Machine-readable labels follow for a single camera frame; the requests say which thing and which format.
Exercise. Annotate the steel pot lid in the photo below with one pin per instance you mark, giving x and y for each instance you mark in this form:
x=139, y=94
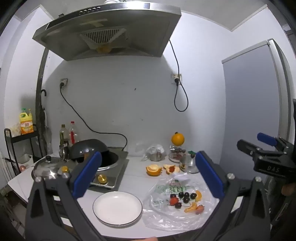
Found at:
x=46, y=170

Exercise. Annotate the clear glass container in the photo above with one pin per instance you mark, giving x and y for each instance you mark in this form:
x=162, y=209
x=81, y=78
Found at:
x=177, y=150

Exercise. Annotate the pale crumpled plastic bag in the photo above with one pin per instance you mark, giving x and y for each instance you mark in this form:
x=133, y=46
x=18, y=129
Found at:
x=15, y=130

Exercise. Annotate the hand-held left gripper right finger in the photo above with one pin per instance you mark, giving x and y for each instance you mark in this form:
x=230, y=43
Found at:
x=209, y=176

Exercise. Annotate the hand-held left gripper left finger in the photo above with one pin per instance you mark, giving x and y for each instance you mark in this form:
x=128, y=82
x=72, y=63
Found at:
x=86, y=176

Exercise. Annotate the grey refrigerator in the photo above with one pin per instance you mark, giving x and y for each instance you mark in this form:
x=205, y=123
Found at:
x=249, y=92

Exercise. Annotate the clear bottle red label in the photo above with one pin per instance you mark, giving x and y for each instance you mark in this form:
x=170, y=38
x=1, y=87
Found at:
x=73, y=134

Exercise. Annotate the yellow detergent bottle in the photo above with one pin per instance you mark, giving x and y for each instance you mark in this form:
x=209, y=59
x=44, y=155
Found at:
x=26, y=126

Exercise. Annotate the steel induction cooker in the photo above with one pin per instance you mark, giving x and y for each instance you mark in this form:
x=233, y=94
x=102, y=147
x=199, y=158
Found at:
x=115, y=171

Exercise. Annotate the red strawberry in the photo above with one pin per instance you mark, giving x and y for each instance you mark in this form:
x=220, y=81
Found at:
x=173, y=201
x=200, y=208

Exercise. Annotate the steel cup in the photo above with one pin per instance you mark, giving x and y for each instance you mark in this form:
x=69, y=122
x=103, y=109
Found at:
x=156, y=156

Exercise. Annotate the small steel pot with lid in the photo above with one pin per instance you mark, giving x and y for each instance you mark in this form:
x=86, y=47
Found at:
x=190, y=164

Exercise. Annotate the white plastic container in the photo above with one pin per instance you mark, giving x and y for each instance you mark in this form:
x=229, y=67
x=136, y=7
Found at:
x=25, y=161

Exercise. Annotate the whole orange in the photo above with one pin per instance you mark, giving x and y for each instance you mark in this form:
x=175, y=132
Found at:
x=178, y=139

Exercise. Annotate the crumpled clear plastic bag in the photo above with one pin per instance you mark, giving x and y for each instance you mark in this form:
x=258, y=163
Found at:
x=148, y=150

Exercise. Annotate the small orange peel piece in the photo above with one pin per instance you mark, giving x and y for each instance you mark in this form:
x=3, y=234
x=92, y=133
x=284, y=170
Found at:
x=171, y=169

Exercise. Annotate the steel range hood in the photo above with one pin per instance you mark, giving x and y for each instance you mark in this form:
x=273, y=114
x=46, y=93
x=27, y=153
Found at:
x=115, y=20

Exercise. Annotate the clear green-printed plastic bag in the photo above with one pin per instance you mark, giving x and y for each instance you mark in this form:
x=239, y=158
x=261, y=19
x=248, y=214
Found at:
x=159, y=217

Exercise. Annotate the white plate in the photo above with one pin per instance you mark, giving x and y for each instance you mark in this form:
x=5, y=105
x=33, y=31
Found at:
x=116, y=208

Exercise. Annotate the dark oil bottle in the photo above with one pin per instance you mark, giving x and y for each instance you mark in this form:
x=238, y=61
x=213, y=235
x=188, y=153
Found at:
x=63, y=136

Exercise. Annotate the black metal rack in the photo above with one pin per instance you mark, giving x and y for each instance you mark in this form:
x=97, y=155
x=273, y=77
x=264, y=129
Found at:
x=23, y=137

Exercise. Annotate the grey vertical pipe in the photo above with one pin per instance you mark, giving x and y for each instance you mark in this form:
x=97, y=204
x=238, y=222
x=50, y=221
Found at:
x=39, y=88

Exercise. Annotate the white wall outlet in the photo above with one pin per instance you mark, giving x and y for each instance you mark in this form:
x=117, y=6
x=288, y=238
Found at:
x=173, y=76
x=66, y=81

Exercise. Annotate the black umbrella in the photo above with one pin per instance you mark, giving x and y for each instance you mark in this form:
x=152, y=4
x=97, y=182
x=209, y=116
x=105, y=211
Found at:
x=44, y=120

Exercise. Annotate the shiny metal vessel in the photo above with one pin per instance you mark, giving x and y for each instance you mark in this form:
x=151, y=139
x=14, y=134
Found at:
x=63, y=153

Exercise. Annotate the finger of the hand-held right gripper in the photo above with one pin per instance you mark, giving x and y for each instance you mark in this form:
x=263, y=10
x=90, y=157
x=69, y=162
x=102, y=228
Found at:
x=266, y=138
x=245, y=144

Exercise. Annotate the person's right hand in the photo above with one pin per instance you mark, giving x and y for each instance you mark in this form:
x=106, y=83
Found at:
x=287, y=188

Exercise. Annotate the half orange peel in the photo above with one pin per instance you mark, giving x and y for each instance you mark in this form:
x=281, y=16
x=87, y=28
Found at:
x=153, y=170

